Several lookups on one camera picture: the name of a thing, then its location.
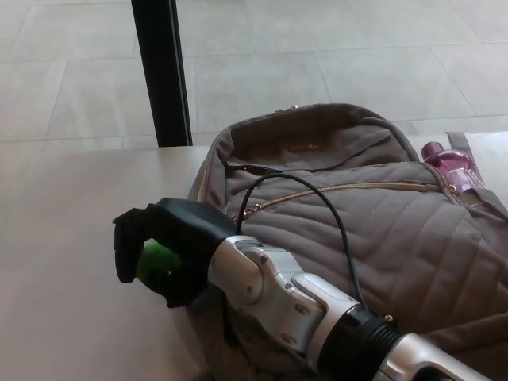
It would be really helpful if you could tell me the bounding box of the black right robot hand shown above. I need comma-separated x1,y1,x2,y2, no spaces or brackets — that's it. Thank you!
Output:
112,197,239,310

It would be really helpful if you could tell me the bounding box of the grey quilted backpack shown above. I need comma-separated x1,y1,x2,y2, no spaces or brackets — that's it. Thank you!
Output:
189,102,508,381

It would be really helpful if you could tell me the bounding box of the pink transparent water bottle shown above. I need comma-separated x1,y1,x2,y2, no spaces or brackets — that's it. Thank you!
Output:
420,140,490,206

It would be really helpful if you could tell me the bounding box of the black window frame post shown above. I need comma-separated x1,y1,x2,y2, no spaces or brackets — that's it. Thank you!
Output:
133,0,194,148

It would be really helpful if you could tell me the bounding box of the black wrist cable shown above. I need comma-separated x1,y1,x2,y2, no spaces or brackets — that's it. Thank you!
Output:
237,174,365,307

